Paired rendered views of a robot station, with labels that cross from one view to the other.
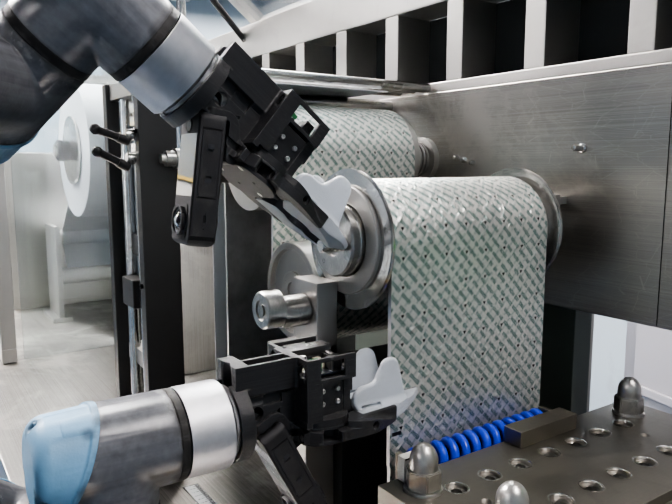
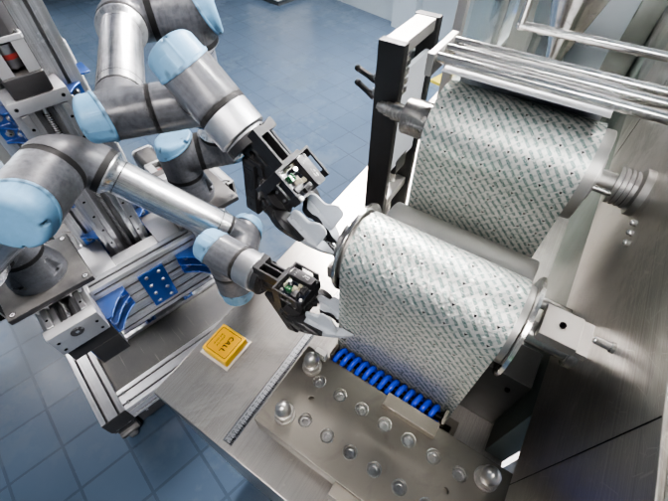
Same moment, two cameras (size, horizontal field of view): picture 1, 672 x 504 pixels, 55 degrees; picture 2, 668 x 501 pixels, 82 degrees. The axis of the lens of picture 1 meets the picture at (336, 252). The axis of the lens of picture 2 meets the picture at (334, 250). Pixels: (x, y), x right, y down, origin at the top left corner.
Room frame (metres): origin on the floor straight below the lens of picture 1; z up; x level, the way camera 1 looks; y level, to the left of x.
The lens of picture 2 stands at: (0.49, -0.36, 1.72)
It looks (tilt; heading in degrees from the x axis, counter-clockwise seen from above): 51 degrees down; 68
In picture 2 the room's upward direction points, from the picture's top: straight up
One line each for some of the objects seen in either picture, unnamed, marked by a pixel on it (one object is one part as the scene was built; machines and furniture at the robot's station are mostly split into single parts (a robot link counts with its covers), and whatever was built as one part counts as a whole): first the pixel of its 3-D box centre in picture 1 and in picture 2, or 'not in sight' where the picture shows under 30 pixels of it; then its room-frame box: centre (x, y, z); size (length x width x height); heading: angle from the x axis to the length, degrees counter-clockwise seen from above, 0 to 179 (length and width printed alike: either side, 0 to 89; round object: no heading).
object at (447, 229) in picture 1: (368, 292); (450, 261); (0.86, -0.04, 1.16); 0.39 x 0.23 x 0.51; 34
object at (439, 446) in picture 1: (482, 441); (386, 384); (0.68, -0.16, 1.03); 0.21 x 0.04 x 0.03; 124
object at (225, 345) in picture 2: not in sight; (225, 345); (0.41, 0.09, 0.91); 0.07 x 0.07 x 0.02; 34
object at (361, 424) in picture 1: (353, 419); (305, 318); (0.58, -0.02, 1.09); 0.09 x 0.05 x 0.02; 123
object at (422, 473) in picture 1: (423, 466); (311, 361); (0.57, -0.08, 1.05); 0.04 x 0.04 x 0.04
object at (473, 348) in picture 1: (471, 360); (399, 354); (0.70, -0.15, 1.11); 0.23 x 0.01 x 0.18; 124
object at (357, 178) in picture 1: (349, 239); (357, 247); (0.68, -0.01, 1.25); 0.15 x 0.01 x 0.15; 34
